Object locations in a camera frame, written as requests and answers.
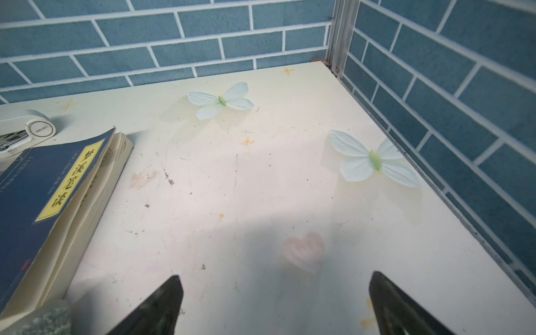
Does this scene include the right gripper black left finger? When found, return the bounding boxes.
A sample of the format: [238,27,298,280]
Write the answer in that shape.
[108,275,184,335]

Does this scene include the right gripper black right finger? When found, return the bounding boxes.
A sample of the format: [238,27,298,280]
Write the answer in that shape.
[368,271,454,335]

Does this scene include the grey wiping cloth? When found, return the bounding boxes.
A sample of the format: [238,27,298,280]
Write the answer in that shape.
[1,300,72,335]

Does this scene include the blue book top right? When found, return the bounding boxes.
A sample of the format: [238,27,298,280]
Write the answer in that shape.
[1,129,133,332]

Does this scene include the small white stapler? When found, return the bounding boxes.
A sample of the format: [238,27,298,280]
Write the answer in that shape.
[1,110,57,159]

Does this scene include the aluminium corner post right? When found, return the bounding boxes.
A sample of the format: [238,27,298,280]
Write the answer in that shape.
[326,0,360,79]

